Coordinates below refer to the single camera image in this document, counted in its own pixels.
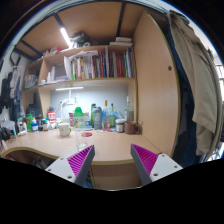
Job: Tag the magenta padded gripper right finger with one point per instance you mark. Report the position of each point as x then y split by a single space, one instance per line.
152 167

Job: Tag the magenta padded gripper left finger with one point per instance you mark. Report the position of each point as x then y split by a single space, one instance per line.
74 168

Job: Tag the clear drinking glass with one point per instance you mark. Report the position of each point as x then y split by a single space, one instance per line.
80 140

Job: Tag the red round coaster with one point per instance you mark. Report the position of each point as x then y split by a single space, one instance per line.
86 134

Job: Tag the white ceramic mug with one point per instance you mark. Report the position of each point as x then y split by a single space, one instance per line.
64 129

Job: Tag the brown ceramic mug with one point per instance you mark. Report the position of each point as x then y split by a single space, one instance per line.
131 127

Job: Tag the green capped plastic bottle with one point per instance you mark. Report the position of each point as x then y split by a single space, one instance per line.
78 119

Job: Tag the jar with white lid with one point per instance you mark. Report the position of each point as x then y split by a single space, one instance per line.
120 125

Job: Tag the small white blue bottle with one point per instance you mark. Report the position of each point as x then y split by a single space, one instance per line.
34 125

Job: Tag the clear glass liquor bottle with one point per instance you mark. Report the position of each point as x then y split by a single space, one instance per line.
129 111

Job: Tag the red labelled white container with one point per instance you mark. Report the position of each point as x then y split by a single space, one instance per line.
51 115

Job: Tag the tall clear bottle yellow cap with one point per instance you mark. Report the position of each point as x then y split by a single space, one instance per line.
105 118

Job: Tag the grey thermos bottle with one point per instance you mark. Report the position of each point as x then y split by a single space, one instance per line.
97 111

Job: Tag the green glass bottle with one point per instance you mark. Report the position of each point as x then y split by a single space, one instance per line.
112 116

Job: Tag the white desk lamp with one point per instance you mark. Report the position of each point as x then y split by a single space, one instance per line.
67 106

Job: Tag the green can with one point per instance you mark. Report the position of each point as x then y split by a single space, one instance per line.
29 118

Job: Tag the wooden wardrobe cabinet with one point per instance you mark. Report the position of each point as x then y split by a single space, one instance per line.
158 86

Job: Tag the under shelf light strip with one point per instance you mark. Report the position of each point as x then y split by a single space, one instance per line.
70 88

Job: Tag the dark hanging clothes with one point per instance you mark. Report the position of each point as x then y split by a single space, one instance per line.
10 96

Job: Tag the beige hanging jacket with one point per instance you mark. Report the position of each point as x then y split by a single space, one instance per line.
203 80

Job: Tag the row of books on shelf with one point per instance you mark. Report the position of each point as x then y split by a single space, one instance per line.
105 63

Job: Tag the wooden shelf unit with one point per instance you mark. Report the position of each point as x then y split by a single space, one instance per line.
51 74

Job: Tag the ceiling tube light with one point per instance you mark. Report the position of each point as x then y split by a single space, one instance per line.
66 37

